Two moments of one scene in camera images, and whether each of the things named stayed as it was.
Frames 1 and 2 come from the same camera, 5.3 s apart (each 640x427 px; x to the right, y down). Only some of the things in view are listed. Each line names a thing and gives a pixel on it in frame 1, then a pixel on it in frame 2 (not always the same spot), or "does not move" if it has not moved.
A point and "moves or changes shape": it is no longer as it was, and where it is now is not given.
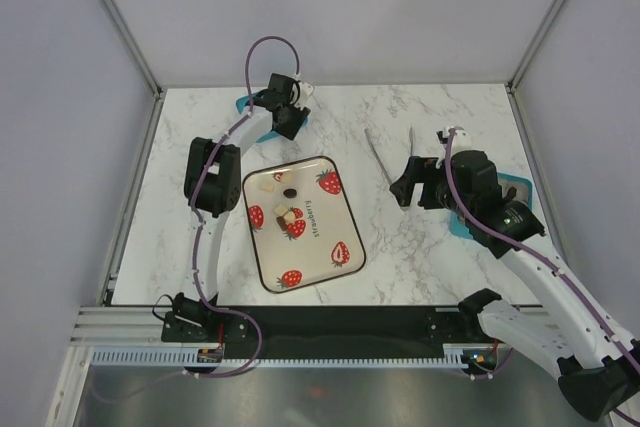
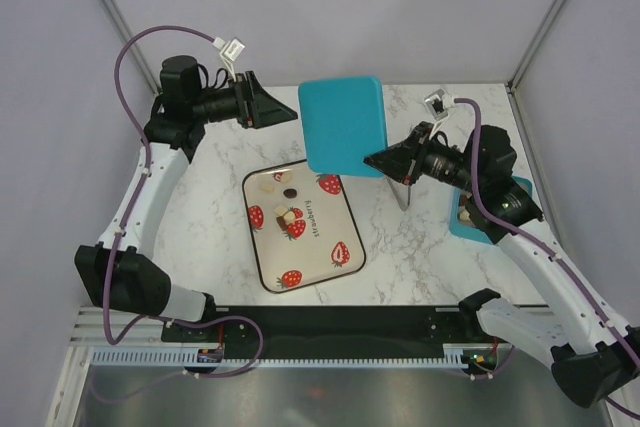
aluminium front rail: [119, 326] does not move
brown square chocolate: [281, 223] does not move
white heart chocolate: [289, 217] does not move
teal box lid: [244, 100] moves or changes shape
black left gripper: [299, 117] -> [255, 108]
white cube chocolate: [267, 187] does not move
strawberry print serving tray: [302, 223] does not move
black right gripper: [418, 170] -> [404, 160]
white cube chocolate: [281, 209] does not move
